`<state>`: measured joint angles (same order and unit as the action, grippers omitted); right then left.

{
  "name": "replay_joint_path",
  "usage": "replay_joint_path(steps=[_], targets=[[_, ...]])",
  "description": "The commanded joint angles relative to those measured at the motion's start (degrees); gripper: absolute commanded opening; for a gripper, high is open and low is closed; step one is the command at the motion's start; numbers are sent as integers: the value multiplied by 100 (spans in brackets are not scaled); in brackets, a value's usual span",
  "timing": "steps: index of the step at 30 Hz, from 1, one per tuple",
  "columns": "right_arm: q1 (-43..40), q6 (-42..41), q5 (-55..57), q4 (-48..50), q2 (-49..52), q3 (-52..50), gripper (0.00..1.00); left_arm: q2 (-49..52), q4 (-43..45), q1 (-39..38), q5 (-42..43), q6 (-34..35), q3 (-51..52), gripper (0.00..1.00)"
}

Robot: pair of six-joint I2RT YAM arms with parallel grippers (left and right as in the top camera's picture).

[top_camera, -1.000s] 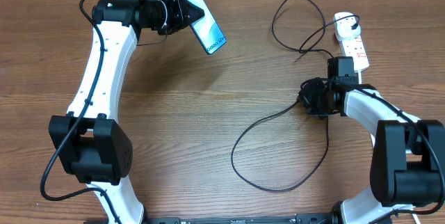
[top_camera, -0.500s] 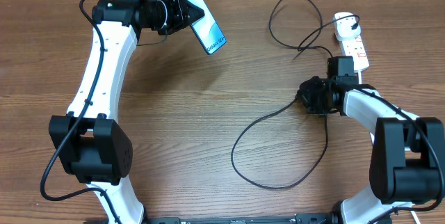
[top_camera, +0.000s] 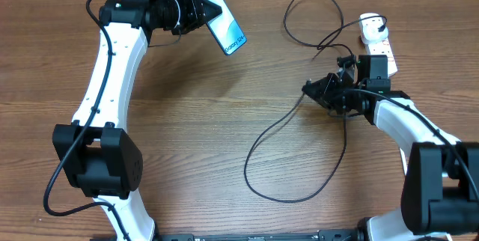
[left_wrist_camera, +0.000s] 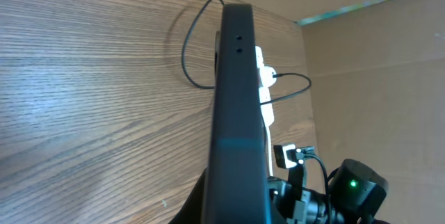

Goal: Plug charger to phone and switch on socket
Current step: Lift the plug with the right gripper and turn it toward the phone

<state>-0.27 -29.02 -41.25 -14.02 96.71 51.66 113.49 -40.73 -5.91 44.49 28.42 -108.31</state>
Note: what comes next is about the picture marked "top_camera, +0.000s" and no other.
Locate white USB wall charger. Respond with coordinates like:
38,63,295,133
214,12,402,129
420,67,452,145
359,13,388,45

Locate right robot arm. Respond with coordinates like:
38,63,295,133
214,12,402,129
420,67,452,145
302,55,478,240

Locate white power strip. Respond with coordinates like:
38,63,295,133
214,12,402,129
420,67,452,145
363,38,397,76

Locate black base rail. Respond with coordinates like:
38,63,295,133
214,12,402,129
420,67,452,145
89,228,423,241

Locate Samsung Galaxy smartphone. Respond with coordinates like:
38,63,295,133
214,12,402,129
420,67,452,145
207,0,247,55

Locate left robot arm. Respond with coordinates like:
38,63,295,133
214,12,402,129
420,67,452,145
52,0,222,240

